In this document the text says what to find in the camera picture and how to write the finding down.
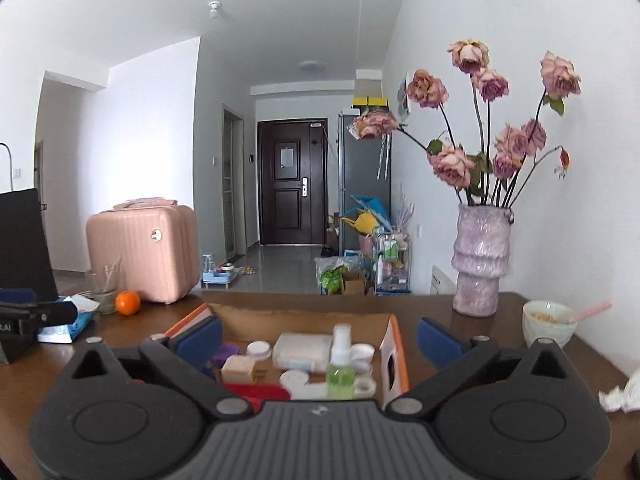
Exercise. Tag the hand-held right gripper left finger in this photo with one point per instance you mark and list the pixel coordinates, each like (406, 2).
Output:
(200, 342)

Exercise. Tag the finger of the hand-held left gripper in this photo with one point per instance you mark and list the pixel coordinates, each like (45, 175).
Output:
(50, 312)

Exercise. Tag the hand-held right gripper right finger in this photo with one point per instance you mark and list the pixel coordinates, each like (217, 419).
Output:
(437, 342)

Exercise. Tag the purple ridged cap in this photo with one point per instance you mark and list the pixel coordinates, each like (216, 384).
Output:
(226, 355)

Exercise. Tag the white round jar cap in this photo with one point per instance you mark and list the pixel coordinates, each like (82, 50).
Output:
(259, 350)

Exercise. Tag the red flat pack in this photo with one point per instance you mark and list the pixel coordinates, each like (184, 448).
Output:
(255, 391)

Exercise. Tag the small white jar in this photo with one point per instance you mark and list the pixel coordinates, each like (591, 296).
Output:
(362, 357)

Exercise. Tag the white tape roll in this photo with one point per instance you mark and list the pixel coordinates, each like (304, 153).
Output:
(366, 386)

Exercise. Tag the green spray bottle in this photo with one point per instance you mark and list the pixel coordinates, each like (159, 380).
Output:
(341, 370)

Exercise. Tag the white round lid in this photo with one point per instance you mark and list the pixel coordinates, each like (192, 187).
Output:
(294, 381)

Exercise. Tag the orange-edged cardboard box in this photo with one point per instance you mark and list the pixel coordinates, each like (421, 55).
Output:
(300, 322)

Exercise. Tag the white tube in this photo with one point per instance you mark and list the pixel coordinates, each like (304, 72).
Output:
(310, 392)

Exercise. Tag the blue tissue pack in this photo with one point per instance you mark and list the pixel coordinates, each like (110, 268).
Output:
(65, 327)

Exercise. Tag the glass with wooden sticks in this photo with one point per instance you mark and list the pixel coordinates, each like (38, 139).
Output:
(102, 290)

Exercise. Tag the white flat carton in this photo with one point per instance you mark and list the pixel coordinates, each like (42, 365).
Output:
(442, 280)

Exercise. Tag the blue pet feeder stand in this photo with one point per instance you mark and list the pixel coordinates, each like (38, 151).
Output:
(217, 275)

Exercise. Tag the orange fruit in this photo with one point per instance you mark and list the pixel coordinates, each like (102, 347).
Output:
(128, 303)

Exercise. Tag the lilac glittery vase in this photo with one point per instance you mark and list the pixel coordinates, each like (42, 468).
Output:
(480, 260)

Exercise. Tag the brown cardboard floor box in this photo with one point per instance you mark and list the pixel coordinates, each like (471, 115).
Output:
(354, 284)

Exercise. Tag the pink suitcase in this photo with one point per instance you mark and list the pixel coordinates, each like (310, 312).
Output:
(145, 255)

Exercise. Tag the pale green bowl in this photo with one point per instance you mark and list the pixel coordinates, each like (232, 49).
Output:
(547, 327)

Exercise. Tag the green plastic bag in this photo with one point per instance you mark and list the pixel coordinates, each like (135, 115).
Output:
(332, 280)

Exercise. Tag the pink bucket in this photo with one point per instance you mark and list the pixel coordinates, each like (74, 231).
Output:
(365, 244)

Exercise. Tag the pale decorative feather sticks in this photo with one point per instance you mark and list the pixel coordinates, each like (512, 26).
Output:
(405, 210)

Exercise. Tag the blue bag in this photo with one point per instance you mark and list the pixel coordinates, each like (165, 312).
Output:
(375, 205)

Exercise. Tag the grey interior door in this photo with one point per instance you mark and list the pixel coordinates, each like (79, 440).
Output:
(232, 185)

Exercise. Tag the dark brown entrance door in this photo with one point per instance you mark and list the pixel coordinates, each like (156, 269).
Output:
(292, 185)

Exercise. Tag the crumpled white tissue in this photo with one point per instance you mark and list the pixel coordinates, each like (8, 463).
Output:
(620, 395)

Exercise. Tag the grey refrigerator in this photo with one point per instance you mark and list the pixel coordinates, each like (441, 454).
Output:
(362, 160)

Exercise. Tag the dried pink rose bouquet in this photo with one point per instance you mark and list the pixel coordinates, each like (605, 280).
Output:
(510, 145)

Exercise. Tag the yellow boxes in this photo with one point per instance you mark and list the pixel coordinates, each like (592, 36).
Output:
(371, 100)

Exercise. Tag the round ceiling lamp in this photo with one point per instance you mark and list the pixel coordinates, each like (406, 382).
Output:
(311, 66)

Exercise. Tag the white ceiling bulb fixture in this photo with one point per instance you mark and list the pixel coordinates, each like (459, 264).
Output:
(215, 10)

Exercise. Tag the white wall panel box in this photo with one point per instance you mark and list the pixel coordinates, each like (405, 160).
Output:
(405, 97)

